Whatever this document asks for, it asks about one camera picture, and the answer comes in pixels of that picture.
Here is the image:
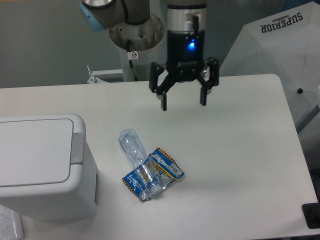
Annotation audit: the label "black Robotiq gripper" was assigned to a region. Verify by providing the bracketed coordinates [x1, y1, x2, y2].
[149, 30, 220, 111]

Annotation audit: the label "white metal base frame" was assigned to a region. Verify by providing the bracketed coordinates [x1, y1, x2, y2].
[86, 64, 151, 85]

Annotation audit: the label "white Superior umbrella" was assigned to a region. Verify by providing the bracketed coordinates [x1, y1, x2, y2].
[219, 1, 320, 127]

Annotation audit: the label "crushed clear plastic bottle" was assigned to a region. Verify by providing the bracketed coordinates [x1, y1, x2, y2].
[118, 128, 163, 196]

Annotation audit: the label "black clamp at table edge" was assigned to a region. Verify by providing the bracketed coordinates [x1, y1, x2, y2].
[302, 202, 320, 229]

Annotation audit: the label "blue snack wrapper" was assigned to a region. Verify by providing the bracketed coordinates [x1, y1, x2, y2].
[122, 147, 185, 202]

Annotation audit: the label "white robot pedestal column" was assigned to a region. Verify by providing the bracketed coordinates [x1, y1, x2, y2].
[118, 45, 167, 82]

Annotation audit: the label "white push-lid trash can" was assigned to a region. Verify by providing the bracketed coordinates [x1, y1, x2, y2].
[0, 113, 99, 221]

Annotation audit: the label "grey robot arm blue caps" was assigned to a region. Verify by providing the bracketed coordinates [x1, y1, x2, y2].
[79, 0, 219, 110]

